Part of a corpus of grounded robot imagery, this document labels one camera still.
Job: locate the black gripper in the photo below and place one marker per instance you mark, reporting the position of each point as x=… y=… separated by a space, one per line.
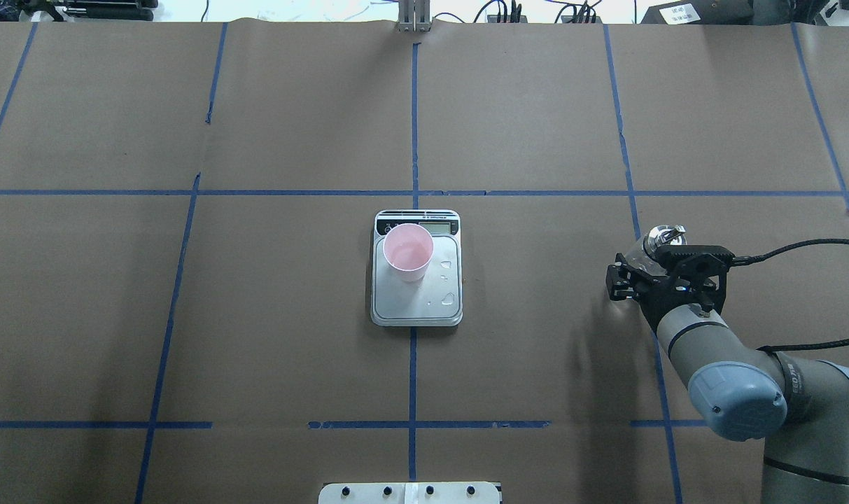
x=652 y=299

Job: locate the clear glass sauce bottle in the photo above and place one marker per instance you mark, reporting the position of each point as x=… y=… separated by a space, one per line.
x=643 y=254

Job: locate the pink paper cup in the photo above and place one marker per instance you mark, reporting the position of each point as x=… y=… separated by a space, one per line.
x=408 y=248

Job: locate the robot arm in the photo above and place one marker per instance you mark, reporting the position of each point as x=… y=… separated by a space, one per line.
x=798 y=407

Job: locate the silver digital kitchen scale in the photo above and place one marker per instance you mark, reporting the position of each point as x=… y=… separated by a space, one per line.
x=426 y=297

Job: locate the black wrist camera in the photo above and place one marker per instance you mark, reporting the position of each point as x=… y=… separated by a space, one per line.
x=694 y=263

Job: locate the aluminium frame post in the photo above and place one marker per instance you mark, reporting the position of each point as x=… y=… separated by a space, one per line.
x=414 y=16

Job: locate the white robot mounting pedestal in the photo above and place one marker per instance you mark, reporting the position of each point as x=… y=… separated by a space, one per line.
x=412 y=492

